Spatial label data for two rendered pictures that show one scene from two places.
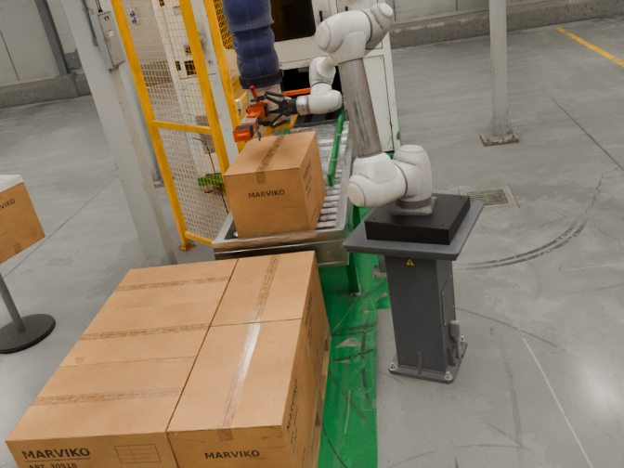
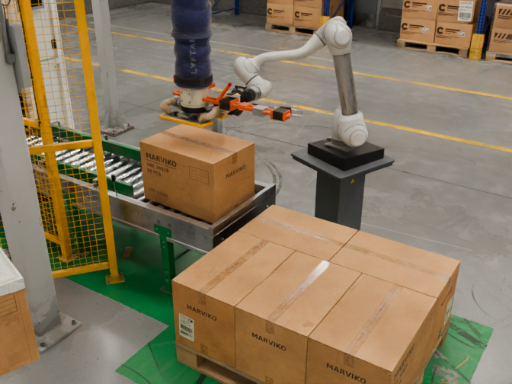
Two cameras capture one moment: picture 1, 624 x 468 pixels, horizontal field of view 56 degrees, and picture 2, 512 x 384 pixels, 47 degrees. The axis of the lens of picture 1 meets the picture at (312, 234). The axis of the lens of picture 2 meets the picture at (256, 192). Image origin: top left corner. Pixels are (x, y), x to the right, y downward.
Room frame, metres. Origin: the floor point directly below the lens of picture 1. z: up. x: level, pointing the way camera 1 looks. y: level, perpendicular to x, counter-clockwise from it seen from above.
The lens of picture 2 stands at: (1.43, 3.11, 2.31)
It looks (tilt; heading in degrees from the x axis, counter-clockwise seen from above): 27 degrees down; 293
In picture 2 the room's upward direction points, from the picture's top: straight up
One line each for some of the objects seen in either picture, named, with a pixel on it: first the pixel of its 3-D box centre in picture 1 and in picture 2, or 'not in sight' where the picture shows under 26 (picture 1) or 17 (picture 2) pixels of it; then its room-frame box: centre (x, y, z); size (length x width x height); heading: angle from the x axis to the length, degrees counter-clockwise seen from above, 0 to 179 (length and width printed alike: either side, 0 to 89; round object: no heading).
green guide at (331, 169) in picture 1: (342, 139); (101, 141); (4.22, -0.35, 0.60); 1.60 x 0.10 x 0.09; 170
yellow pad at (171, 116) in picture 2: not in sight; (185, 116); (3.13, 0.21, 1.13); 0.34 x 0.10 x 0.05; 171
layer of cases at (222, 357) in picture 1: (199, 365); (318, 300); (2.14, 0.60, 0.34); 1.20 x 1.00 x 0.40; 170
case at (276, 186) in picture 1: (279, 185); (198, 171); (3.11, 0.13, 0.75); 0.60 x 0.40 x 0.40; 167
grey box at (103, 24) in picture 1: (109, 39); (11, 54); (3.65, 0.95, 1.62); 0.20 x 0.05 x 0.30; 170
